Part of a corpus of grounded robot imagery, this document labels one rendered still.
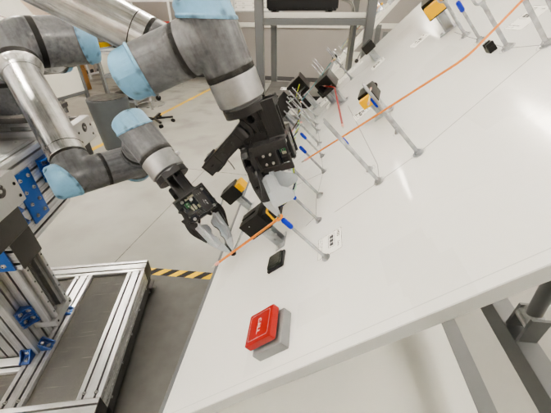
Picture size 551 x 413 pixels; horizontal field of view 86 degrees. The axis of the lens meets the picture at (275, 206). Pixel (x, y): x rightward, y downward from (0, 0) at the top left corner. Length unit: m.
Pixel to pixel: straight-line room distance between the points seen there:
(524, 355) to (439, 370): 0.22
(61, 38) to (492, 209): 0.95
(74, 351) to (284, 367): 1.36
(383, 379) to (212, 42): 0.71
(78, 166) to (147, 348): 1.26
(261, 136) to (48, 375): 1.42
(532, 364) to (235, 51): 0.65
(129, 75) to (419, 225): 0.43
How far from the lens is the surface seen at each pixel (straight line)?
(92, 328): 1.74
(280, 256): 0.57
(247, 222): 0.58
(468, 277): 0.33
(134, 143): 0.67
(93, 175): 0.73
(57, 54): 0.99
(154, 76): 0.48
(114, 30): 0.63
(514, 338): 0.68
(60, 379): 1.64
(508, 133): 0.45
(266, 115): 0.47
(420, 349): 0.84
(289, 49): 8.15
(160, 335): 1.85
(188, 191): 0.61
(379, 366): 0.78
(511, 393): 1.93
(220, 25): 0.45
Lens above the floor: 1.46
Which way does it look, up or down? 33 degrees down
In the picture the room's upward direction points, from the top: straight up
